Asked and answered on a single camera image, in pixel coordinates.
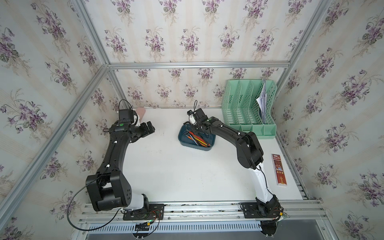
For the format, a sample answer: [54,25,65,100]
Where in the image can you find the red hex key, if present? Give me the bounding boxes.
[189,131,211,147]

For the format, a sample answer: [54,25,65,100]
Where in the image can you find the long black hex key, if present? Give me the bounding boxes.
[184,131,200,146]

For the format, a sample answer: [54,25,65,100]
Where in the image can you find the yellow hex key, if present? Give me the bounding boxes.
[195,139,210,148]

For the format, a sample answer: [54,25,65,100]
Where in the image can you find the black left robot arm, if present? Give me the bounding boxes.
[86,121,155,212]

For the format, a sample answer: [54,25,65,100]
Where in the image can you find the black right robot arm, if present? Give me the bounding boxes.
[187,108,281,216]

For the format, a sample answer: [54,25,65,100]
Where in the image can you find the teal plastic storage box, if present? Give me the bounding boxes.
[178,122,216,151]

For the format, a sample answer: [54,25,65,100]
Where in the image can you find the pink case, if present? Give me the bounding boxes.
[136,107,146,120]

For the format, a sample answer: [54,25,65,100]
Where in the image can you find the green mesh file organizer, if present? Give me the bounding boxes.
[222,80,277,140]

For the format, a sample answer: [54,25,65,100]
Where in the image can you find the papers in file organizer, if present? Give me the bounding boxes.
[257,79,267,124]

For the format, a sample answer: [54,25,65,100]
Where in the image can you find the red flat package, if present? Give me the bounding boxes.
[272,154,288,187]

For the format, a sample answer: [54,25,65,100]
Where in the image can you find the small circuit board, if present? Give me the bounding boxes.
[134,222,152,232]

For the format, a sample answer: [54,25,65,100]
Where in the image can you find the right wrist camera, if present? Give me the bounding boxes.
[187,110,197,125]

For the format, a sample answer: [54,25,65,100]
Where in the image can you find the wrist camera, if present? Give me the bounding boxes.
[187,110,197,125]
[119,109,139,126]

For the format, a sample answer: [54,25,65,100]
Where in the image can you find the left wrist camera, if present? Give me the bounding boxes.
[119,109,139,126]

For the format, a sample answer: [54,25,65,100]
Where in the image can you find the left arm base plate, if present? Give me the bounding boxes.
[123,204,165,221]

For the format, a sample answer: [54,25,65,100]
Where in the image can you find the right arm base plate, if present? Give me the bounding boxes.
[240,202,284,220]

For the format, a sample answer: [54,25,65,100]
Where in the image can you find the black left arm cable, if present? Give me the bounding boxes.
[65,179,121,232]

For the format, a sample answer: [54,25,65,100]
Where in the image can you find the aluminium rail frame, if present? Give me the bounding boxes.
[72,200,338,240]

